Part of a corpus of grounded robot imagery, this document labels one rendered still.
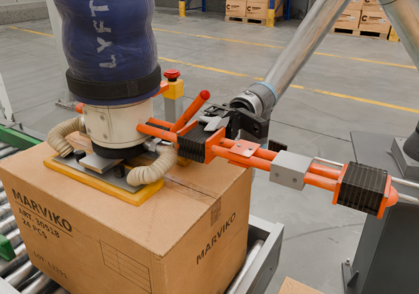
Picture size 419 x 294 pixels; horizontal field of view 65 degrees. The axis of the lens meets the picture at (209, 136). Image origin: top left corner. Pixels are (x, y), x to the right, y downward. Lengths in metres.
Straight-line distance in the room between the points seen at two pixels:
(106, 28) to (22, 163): 0.49
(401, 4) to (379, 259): 1.04
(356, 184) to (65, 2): 0.65
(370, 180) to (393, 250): 0.95
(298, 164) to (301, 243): 1.42
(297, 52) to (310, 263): 1.24
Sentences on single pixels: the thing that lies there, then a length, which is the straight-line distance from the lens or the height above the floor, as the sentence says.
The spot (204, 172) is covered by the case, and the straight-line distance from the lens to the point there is 0.88.
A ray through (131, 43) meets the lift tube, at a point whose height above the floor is 1.29.
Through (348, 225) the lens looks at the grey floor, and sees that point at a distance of 2.27.
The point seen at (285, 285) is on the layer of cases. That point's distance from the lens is 1.16.
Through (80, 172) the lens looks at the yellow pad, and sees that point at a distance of 0.91.
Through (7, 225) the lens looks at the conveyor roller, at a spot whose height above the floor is 0.54.
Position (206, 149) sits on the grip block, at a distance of 0.71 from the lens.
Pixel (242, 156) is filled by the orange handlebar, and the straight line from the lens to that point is 0.69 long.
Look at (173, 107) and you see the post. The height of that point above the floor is 0.89.
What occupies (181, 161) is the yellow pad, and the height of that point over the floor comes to 0.96.
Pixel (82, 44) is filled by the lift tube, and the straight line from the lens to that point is 0.76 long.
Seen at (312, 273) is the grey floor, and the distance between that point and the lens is 1.94.
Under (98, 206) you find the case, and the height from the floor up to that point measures 0.95.
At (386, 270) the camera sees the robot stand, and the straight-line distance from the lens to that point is 1.68.
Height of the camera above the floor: 1.45
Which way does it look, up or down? 29 degrees down
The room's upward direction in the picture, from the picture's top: straight up
